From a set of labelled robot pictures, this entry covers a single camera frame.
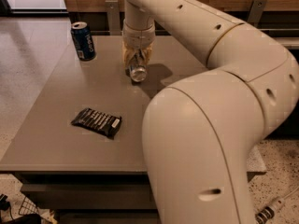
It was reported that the right metal bracket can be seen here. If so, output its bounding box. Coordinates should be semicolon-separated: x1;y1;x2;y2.
247;0;268;25

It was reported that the grey drawer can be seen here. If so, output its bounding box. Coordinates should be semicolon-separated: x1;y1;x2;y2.
21;184;156;210
58;212;162;224

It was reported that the left metal bracket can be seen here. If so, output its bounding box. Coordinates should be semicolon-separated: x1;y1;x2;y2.
105;0;121;35

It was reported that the grey lower drawer front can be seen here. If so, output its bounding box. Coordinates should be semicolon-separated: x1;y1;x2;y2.
58;212;162;224

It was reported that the white power strip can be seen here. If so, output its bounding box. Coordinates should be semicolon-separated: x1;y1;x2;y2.
255;197;285;224

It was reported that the black wire basket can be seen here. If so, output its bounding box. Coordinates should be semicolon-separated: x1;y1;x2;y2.
0;195;43;224

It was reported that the metal bracket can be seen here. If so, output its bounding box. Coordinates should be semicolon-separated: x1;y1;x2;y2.
105;0;121;35
247;0;268;25

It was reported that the blue pepsi can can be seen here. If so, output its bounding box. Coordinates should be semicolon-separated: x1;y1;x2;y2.
71;21;95;61

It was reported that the grey upper drawer front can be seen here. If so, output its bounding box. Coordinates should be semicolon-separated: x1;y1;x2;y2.
21;184;156;210

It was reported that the black snack bar wrapper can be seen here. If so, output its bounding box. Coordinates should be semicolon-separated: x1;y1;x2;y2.
71;107;122;138

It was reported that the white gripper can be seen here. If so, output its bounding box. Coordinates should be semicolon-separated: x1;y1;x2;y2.
122;20;155;69

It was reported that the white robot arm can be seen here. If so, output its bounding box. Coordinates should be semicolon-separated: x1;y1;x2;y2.
126;0;298;224

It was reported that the silver blue redbull can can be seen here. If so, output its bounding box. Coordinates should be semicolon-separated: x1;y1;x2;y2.
127;49;147;83

